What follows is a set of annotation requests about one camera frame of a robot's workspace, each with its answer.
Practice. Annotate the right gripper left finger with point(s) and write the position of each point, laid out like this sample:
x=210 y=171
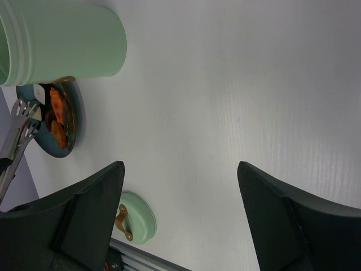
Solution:
x=68 y=230

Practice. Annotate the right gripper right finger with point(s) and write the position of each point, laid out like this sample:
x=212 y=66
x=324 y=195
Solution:
x=295 y=230

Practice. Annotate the metal tongs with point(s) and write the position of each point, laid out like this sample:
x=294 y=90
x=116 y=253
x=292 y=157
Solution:
x=22 y=130

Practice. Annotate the toy orange carrot piece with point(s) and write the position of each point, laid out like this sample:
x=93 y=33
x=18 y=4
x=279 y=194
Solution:
x=57 y=100

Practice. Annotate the green cylindrical lunch container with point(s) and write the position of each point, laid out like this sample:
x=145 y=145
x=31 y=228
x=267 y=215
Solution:
x=44 y=41

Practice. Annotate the green round lid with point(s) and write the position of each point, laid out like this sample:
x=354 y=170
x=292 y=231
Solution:
x=135 y=221

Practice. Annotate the dark teal plate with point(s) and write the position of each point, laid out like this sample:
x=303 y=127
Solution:
x=44 y=139

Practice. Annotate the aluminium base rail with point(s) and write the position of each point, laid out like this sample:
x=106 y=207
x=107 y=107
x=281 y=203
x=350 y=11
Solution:
x=135 y=259

